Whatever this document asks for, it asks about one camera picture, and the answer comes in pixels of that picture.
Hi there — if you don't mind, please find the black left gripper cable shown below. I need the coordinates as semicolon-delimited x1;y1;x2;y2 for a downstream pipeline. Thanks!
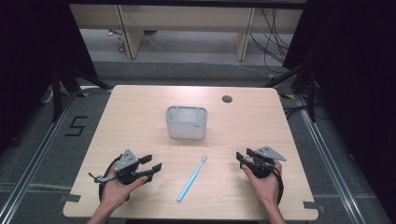
98;154;123;203

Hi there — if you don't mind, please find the black curtain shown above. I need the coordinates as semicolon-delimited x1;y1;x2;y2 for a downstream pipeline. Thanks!
282;0;396;216
0;0;98;155

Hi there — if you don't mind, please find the grey toothbrush holder box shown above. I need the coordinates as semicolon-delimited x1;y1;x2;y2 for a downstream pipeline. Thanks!
164;105;208;140

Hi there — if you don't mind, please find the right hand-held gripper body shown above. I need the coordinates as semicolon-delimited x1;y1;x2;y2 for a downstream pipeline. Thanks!
243;146;288;179

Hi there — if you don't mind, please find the grey cable plug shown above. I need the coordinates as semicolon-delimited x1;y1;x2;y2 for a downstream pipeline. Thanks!
88;172;118;185

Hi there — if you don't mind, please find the person's left hand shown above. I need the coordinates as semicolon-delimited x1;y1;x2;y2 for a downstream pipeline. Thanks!
100;161;149;211

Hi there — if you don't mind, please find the black metal stand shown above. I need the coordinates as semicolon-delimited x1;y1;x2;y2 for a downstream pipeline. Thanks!
262;59;318;123
50;60;114;123

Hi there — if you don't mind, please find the small colourful floor clutter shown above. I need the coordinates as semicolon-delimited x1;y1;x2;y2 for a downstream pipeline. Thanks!
106;29;126;53

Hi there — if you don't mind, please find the light blue toothbrush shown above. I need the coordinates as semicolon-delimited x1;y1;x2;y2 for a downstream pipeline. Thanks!
177;155;208;203

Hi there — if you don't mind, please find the black tape floor numeral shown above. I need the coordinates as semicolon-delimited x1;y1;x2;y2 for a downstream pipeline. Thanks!
64;115;89;137

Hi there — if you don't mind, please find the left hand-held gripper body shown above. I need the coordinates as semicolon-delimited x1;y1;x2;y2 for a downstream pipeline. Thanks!
114;148;149;186

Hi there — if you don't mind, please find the person's right hand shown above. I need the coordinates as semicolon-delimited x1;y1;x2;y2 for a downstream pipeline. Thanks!
241;159;283;209

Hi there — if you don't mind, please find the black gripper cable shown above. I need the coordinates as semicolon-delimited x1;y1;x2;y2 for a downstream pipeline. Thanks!
98;154;123;203
269;164;285;206

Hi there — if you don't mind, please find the bundle of black hanging cables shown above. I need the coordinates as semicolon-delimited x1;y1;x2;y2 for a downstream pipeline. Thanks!
248;7;295;75

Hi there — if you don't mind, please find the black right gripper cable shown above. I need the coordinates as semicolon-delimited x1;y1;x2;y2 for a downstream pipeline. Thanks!
269;164;285;206

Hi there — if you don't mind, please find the metal floor rail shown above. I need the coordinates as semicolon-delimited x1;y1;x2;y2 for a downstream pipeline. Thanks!
0;92;78;224
293;94;367;224

